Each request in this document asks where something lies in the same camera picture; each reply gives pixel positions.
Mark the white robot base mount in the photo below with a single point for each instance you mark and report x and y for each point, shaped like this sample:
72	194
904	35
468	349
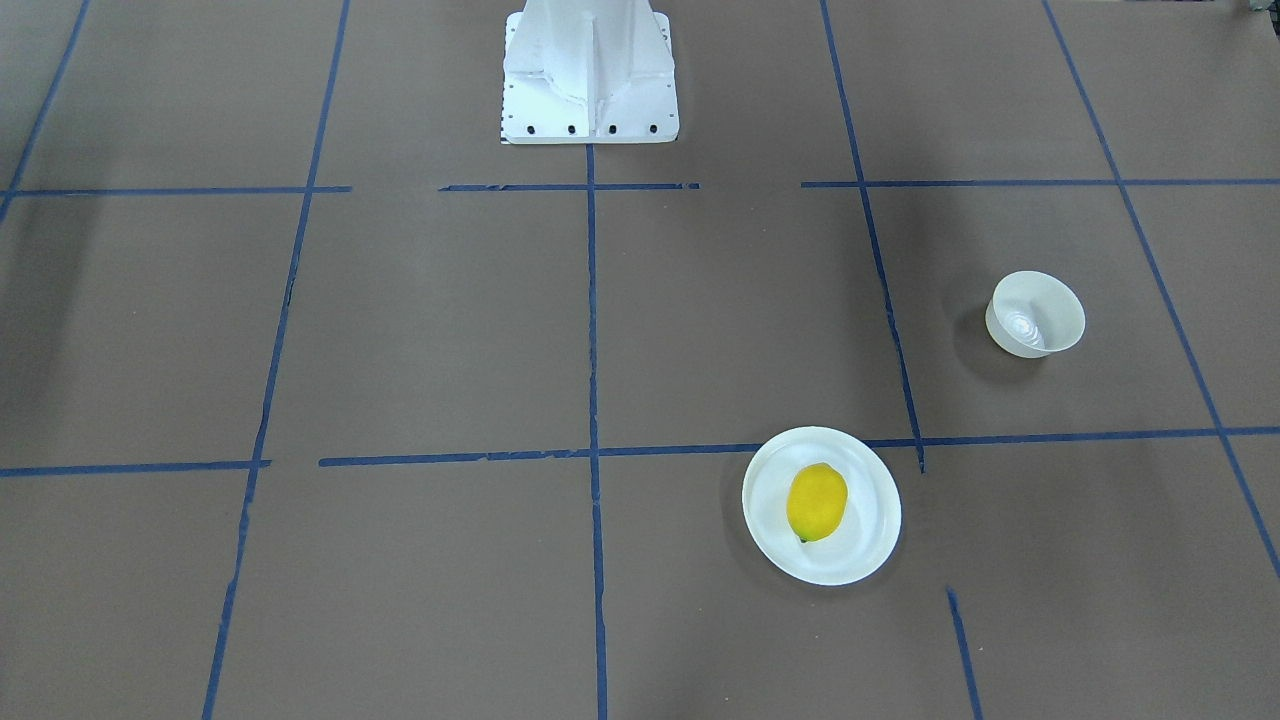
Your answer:
588	72

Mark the white plastic bowl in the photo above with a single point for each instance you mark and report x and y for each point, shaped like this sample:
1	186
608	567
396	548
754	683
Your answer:
1032	314

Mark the white plastic plate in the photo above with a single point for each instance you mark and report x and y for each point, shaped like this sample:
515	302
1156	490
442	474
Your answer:
871	519

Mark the yellow lemon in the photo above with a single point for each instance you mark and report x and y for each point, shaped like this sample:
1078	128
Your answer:
816	502

